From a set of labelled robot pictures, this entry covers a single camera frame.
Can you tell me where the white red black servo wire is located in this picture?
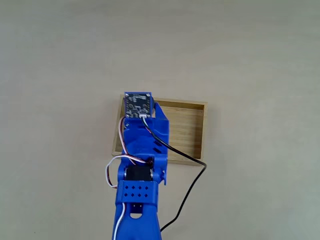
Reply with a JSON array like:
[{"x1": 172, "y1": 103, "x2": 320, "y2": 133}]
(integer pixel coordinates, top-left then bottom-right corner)
[
  {"x1": 113, "y1": 201, "x2": 128, "y2": 240},
  {"x1": 104, "y1": 116, "x2": 154, "y2": 190}
]

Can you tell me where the shallow wooden box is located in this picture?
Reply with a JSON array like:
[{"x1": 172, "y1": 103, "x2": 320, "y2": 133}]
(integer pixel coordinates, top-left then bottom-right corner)
[{"x1": 111, "y1": 94, "x2": 209, "y2": 168}]

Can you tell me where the camera circuit board blue mount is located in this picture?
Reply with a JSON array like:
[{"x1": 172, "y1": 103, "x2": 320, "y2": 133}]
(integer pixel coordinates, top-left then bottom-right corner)
[{"x1": 123, "y1": 90, "x2": 154, "y2": 120}]

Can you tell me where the black camera cable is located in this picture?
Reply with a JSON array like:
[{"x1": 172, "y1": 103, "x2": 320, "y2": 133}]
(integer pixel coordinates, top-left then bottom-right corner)
[{"x1": 141, "y1": 116, "x2": 208, "y2": 233}]

